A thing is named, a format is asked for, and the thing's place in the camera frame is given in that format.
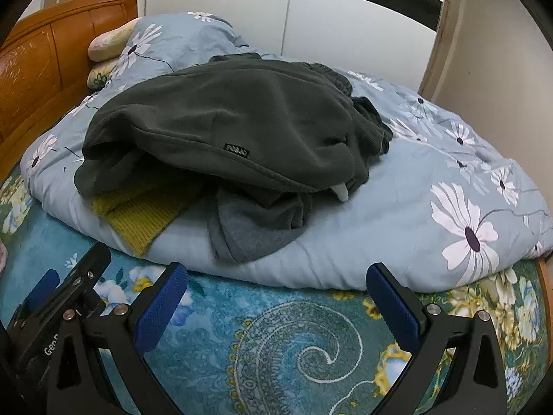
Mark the mustard yellow knit sweater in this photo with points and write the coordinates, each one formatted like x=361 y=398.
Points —
x=138 y=220

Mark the wooden headboard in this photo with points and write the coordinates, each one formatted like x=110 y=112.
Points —
x=34 y=65

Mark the light blue floral quilt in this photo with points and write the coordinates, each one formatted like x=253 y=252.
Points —
x=345 y=246

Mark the dark grey fleece pants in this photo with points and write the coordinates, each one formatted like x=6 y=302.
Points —
x=224 y=112

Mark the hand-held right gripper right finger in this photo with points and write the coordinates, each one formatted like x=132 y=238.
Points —
x=389 y=307

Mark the pale floral pillow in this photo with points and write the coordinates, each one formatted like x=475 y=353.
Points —
x=108 y=41
x=101 y=75

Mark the grey shirt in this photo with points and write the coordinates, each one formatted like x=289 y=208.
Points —
x=250 y=233

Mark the white wardrobe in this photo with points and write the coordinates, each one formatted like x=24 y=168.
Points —
x=345 y=21

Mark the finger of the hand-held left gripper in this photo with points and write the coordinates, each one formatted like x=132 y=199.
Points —
x=43 y=285
x=90 y=268

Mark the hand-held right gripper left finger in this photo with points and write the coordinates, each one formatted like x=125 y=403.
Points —
x=160 y=311

